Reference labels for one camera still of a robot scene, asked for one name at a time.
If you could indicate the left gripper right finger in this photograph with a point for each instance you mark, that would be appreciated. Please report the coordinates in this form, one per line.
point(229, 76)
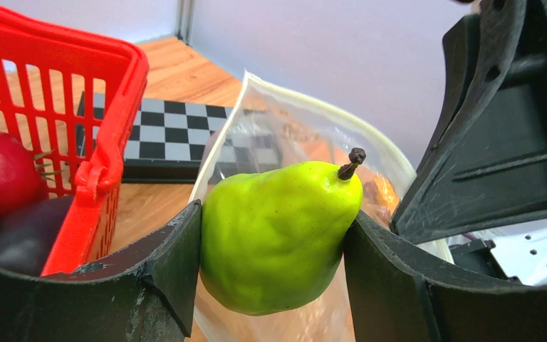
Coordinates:
point(399, 292)

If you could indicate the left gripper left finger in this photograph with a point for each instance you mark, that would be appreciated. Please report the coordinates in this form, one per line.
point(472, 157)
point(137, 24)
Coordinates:
point(142, 292)

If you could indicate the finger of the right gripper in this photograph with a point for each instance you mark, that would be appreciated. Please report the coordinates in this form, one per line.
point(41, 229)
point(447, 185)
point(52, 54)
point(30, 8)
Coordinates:
point(486, 162)

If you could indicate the green pear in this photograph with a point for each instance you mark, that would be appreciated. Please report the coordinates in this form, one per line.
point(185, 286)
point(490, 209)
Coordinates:
point(273, 241)

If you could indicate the black white chessboard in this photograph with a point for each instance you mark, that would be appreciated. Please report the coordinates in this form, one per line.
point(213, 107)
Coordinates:
point(168, 142)

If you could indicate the clear polka dot zip bag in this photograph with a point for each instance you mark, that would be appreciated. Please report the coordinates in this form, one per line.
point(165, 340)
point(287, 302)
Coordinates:
point(269, 127)

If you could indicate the red plastic shopping basket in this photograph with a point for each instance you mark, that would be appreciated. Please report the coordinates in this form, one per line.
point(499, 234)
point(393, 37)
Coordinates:
point(72, 96)

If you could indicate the purple eggplant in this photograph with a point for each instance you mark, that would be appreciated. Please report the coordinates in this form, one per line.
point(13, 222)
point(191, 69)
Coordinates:
point(27, 235)

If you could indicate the red apple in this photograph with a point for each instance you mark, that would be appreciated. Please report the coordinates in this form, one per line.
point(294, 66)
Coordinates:
point(20, 182)

